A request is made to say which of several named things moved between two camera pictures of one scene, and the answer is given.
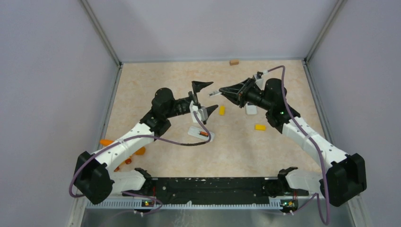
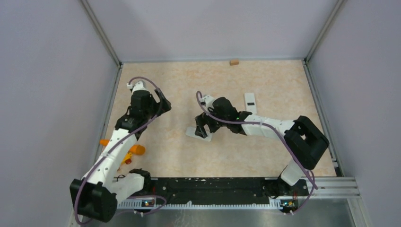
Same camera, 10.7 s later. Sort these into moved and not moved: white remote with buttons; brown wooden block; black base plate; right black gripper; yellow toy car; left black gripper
Moved: left black gripper; right black gripper
Not moved: white remote with buttons; black base plate; brown wooden block; yellow toy car
